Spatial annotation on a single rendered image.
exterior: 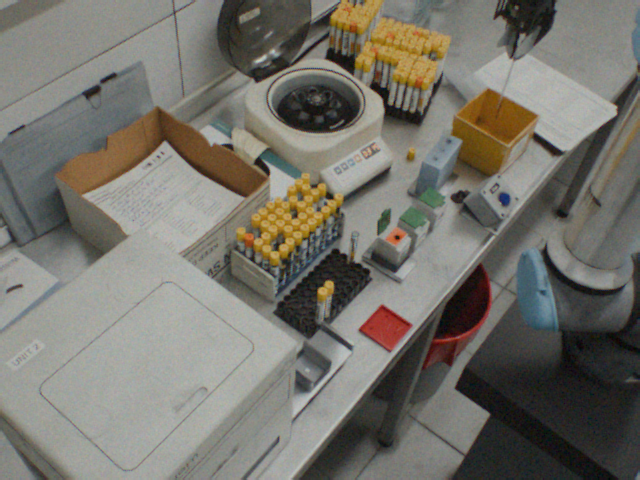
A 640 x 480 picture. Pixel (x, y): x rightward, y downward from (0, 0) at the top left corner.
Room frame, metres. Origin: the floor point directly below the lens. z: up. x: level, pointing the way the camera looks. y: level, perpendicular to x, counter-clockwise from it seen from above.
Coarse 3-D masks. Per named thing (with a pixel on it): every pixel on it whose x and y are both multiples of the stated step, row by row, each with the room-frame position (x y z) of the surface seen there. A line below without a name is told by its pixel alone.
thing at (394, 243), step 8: (384, 232) 0.80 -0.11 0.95; (392, 232) 0.80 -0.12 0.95; (400, 232) 0.80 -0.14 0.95; (384, 240) 0.78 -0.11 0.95; (392, 240) 0.78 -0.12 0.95; (400, 240) 0.78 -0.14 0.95; (408, 240) 0.79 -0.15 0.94; (376, 248) 0.79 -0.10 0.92; (384, 248) 0.78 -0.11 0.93; (392, 248) 0.77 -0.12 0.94; (400, 248) 0.77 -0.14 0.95; (408, 248) 0.80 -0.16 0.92; (392, 256) 0.77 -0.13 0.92; (400, 256) 0.77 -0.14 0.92
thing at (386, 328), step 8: (376, 312) 0.67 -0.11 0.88; (384, 312) 0.68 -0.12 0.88; (392, 312) 0.68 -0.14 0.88; (368, 320) 0.66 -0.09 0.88; (376, 320) 0.66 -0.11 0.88; (384, 320) 0.66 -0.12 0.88; (392, 320) 0.66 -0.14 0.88; (400, 320) 0.67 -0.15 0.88; (360, 328) 0.64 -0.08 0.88; (368, 328) 0.64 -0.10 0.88; (376, 328) 0.64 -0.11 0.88; (384, 328) 0.65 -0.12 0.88; (392, 328) 0.65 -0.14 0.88; (400, 328) 0.65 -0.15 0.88; (408, 328) 0.65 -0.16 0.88; (368, 336) 0.63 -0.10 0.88; (376, 336) 0.63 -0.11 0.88; (384, 336) 0.63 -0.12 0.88; (392, 336) 0.63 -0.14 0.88; (400, 336) 0.63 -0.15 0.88; (384, 344) 0.61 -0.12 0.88; (392, 344) 0.62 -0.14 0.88
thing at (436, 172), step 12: (456, 144) 1.03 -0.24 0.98; (432, 156) 0.98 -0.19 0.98; (444, 156) 0.99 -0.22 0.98; (456, 156) 1.03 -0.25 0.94; (432, 168) 0.96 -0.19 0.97; (444, 168) 0.97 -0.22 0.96; (420, 180) 0.97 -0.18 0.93; (432, 180) 0.95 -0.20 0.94; (444, 180) 1.00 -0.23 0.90; (456, 180) 1.02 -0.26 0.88; (408, 192) 0.97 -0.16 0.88; (420, 192) 0.96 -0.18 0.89; (444, 192) 0.98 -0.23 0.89
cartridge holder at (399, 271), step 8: (376, 240) 0.83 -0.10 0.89; (368, 248) 0.81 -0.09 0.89; (368, 256) 0.79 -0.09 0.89; (376, 256) 0.78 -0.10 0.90; (384, 256) 0.78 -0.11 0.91; (408, 256) 0.79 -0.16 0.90; (376, 264) 0.78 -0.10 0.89; (384, 264) 0.77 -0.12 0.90; (392, 264) 0.76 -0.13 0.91; (400, 264) 0.77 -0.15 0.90; (408, 264) 0.78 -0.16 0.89; (416, 264) 0.79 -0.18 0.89; (392, 272) 0.76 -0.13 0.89; (400, 272) 0.76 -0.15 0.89; (408, 272) 0.76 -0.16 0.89; (400, 280) 0.75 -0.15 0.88
